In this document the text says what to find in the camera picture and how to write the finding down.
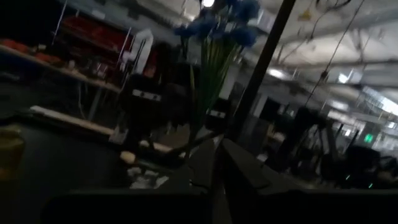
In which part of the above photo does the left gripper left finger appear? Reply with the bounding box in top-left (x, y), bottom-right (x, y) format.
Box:
top-left (161, 139), bottom-right (219, 191)

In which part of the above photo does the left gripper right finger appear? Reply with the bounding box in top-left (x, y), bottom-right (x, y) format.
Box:
top-left (221, 138), bottom-right (301, 191)

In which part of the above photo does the blue artificial flower bunch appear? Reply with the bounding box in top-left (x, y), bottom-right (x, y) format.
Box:
top-left (172, 0), bottom-right (261, 156)

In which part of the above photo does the amber glass vase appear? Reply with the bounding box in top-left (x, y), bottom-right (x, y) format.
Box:
top-left (0, 126), bottom-right (25, 187)

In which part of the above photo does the white machine housing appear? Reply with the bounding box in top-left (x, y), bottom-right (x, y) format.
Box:
top-left (121, 29), bottom-right (155, 75)

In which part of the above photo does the long wooden workbench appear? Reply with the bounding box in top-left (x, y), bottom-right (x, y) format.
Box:
top-left (0, 43), bottom-right (122, 94)

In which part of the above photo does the shelf with red bins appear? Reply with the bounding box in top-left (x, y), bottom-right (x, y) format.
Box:
top-left (51, 14), bottom-right (134, 63)

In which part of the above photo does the hanging black cable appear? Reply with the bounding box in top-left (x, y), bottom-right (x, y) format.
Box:
top-left (303, 0), bottom-right (366, 108)

